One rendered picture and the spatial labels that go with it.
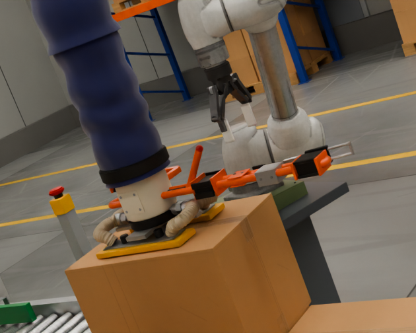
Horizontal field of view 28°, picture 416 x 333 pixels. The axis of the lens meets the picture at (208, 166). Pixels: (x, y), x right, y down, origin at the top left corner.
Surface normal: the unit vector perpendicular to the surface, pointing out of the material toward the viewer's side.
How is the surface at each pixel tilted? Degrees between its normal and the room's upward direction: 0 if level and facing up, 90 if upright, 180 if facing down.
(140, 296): 90
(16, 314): 90
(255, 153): 87
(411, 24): 90
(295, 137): 108
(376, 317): 0
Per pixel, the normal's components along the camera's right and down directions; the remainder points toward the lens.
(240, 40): -0.53, 0.38
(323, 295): 0.54, -0.01
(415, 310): -0.35, -0.91
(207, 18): 0.04, 0.15
